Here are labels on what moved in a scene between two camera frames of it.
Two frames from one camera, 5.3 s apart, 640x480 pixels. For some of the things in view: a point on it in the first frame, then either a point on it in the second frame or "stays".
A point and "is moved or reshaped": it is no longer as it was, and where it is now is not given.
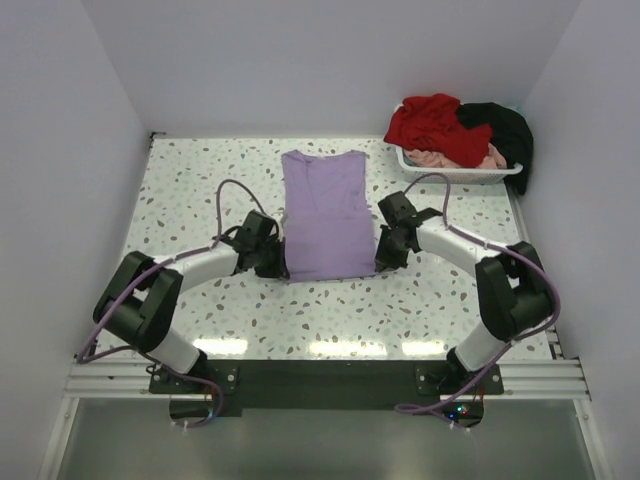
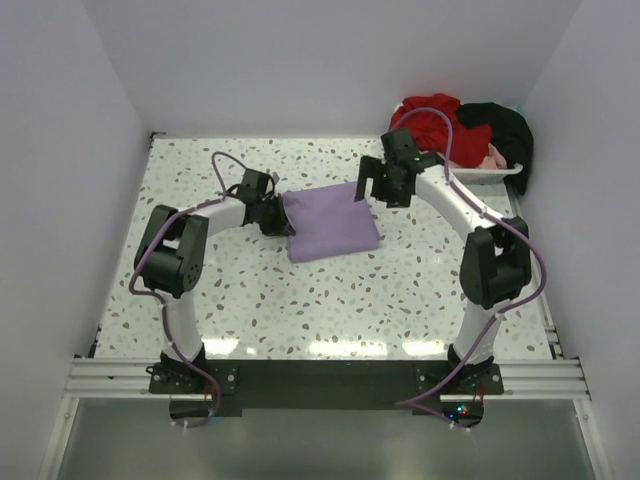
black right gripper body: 398,251 → 386,183
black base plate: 238,384 stays
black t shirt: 511,133 stays
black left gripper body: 266,250 → 268,218
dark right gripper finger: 385,243 → 370,167
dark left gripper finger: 280,245 → 284,220
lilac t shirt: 328,228 is moved or reshaped
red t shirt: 434,122 stays
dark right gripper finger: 398,263 → 397,199
